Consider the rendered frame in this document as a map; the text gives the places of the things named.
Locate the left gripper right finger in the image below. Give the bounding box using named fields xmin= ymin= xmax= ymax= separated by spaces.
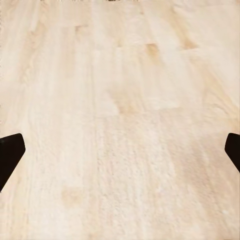
xmin=225 ymin=133 xmax=240 ymax=172

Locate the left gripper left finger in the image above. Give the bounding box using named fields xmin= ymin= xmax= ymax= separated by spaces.
xmin=0 ymin=133 xmax=26 ymax=192

